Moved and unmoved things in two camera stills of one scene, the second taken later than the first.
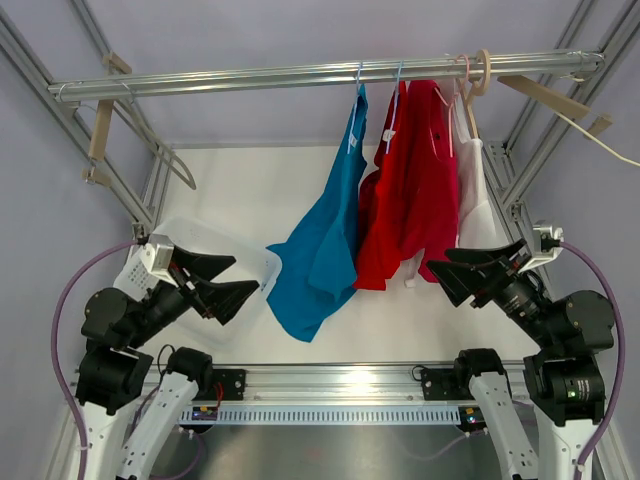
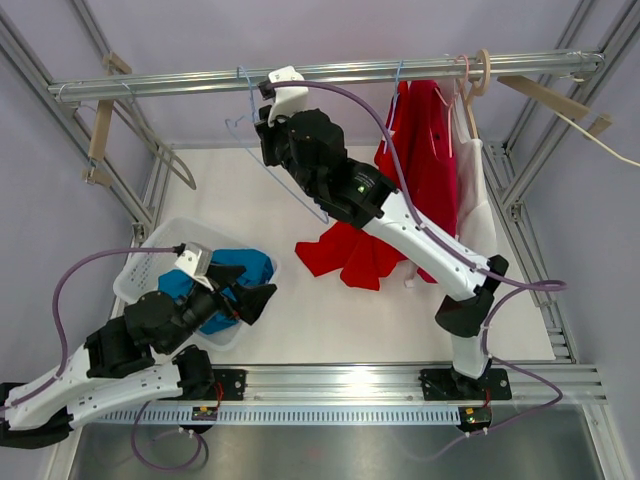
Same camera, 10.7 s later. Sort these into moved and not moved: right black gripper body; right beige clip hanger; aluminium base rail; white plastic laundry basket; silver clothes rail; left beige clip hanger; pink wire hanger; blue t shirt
Moved: blue t shirt; right black gripper body
Not moved: aluminium base rail; left beige clip hanger; right beige clip hanger; silver clothes rail; pink wire hanger; white plastic laundry basket
